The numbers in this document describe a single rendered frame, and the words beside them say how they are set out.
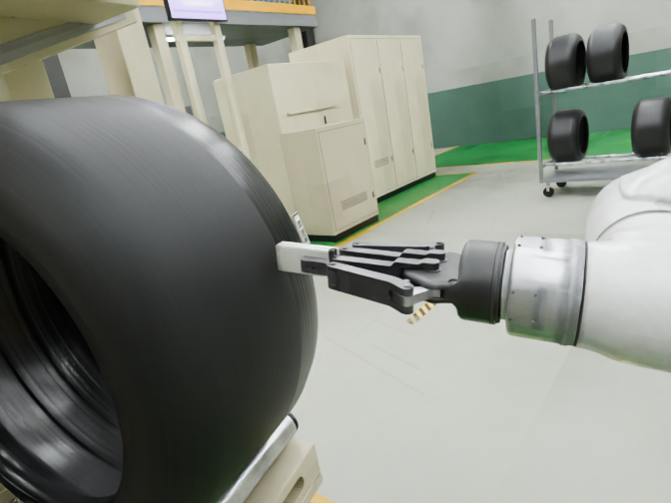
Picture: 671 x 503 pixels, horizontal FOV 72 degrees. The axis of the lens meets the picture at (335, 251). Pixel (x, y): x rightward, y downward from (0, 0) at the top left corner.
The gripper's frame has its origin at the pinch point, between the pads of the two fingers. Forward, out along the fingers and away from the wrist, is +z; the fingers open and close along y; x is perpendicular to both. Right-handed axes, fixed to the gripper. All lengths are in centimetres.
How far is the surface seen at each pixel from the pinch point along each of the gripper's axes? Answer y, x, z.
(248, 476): 1.6, 33.4, 11.4
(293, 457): -7.8, 38.1, 10.0
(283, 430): -8.0, 33.3, 11.5
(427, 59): -1182, -56, 298
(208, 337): 12.4, 3.6, 3.9
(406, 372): -161, 129, 38
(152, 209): 10.9, -7.9, 9.4
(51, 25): -26, -31, 68
